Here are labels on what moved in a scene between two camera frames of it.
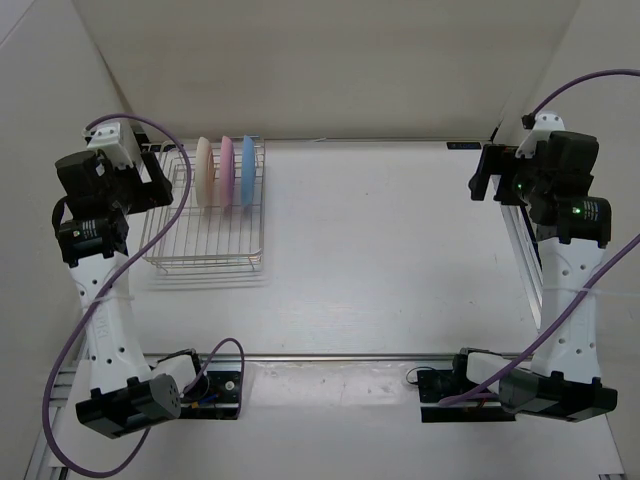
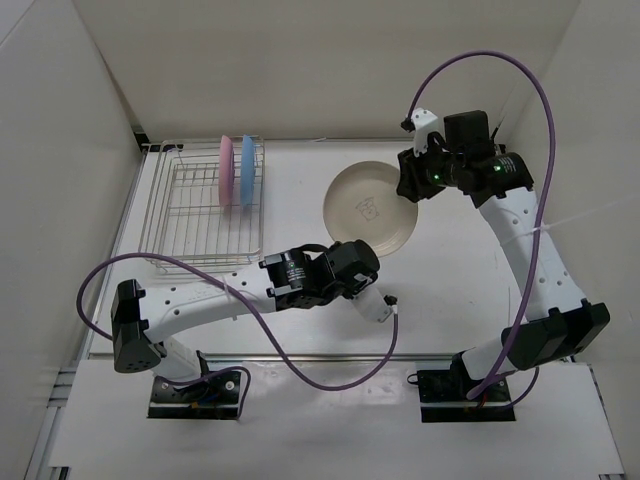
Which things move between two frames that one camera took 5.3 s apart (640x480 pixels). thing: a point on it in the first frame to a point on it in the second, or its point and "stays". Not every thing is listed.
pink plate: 226,172 stays
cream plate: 205,173 to 362,202
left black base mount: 215,396 stays
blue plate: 248,171 stays
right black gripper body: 533,179 to 448,162
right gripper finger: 490,164 to 412,177
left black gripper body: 126,191 to 349,292
